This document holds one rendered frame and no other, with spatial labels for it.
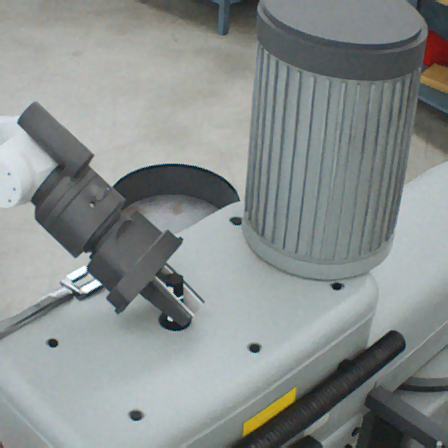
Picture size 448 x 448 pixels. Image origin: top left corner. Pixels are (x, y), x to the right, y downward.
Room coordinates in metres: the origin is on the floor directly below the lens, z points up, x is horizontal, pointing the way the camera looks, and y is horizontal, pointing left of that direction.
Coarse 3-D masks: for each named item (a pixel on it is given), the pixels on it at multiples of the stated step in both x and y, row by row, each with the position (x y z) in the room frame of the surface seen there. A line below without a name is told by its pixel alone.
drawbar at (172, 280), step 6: (168, 276) 0.81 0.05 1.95; (174, 276) 0.81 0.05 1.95; (180, 276) 0.81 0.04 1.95; (168, 282) 0.80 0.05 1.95; (174, 282) 0.80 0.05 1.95; (180, 282) 0.80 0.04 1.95; (174, 288) 0.79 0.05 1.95; (180, 288) 0.80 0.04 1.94; (174, 294) 0.79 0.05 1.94; (180, 294) 0.80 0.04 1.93; (180, 300) 0.80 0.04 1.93; (168, 324) 0.80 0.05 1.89; (174, 324) 0.79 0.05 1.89; (174, 330) 0.79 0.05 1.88; (180, 330) 0.80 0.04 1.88
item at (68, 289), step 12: (72, 276) 0.86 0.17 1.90; (84, 276) 0.87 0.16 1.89; (60, 288) 0.83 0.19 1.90; (72, 288) 0.84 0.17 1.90; (84, 288) 0.84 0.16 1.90; (96, 288) 0.84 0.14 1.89; (36, 300) 0.81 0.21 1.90; (48, 300) 0.81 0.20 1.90; (60, 300) 0.81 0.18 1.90; (24, 312) 0.78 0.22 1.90; (36, 312) 0.79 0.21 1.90; (0, 324) 0.76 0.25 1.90; (12, 324) 0.76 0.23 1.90; (24, 324) 0.77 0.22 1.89; (0, 336) 0.74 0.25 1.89
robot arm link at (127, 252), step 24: (96, 192) 0.84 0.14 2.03; (72, 216) 0.82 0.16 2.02; (96, 216) 0.82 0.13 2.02; (120, 216) 0.85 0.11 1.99; (144, 216) 0.86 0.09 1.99; (72, 240) 0.81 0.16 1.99; (96, 240) 0.82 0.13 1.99; (120, 240) 0.82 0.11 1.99; (144, 240) 0.83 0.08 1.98; (168, 240) 0.84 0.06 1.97; (96, 264) 0.80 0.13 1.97; (120, 264) 0.79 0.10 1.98; (144, 264) 0.80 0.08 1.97; (120, 288) 0.77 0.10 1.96; (120, 312) 0.76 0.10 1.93
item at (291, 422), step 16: (384, 336) 0.88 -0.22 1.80; (400, 336) 0.88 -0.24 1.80; (368, 352) 0.85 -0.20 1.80; (384, 352) 0.85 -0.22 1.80; (400, 352) 0.87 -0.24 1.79; (352, 368) 0.82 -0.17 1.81; (368, 368) 0.83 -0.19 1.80; (336, 384) 0.79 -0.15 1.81; (352, 384) 0.80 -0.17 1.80; (304, 400) 0.76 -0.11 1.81; (320, 400) 0.76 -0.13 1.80; (336, 400) 0.78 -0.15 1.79; (288, 416) 0.73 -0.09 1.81; (304, 416) 0.74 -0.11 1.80; (320, 416) 0.76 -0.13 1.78; (256, 432) 0.71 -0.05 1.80; (272, 432) 0.71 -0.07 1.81; (288, 432) 0.71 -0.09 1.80
